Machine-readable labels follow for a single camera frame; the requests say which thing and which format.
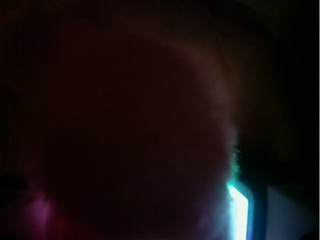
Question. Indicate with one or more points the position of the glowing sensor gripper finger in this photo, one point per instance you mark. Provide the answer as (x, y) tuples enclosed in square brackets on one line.
[(277, 212)]

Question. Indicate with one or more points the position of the pink plush bunny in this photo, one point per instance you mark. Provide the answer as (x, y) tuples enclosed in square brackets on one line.
[(119, 137)]

